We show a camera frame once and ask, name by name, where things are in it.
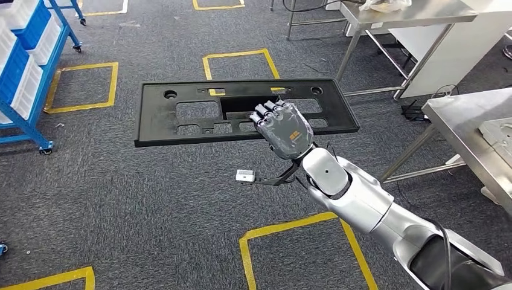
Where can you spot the steel table frame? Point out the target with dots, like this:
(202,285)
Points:
(289,24)

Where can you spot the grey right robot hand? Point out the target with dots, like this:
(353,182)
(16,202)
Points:
(288,132)

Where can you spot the blue plastic bin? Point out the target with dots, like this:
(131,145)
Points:
(14,72)
(34,28)

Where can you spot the steel table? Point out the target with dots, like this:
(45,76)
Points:
(400,18)

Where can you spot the stainless steel workbench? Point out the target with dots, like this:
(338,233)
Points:
(460,120)

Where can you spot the black power adapter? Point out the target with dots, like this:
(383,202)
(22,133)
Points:
(414,112)

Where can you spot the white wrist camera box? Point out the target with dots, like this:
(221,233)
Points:
(245,175)

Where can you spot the clear plastic bag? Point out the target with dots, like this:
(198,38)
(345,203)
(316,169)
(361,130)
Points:
(384,5)

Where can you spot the white cabinet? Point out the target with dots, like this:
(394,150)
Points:
(472,52)

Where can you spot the black camera bracket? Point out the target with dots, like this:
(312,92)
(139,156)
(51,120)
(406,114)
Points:
(280,178)

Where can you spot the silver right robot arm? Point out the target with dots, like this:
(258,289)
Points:
(360,200)

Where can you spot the black plastic panel part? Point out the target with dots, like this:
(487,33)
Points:
(156,116)

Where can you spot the blue wheeled bin rack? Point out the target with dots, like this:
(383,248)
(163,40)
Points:
(52,88)
(76,10)

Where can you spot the stamped sheet metal plate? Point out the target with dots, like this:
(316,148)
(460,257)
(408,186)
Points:
(500,136)

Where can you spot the yellow floor tape square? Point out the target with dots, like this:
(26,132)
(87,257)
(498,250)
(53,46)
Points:
(236,53)
(115,84)
(90,280)
(288,225)
(104,12)

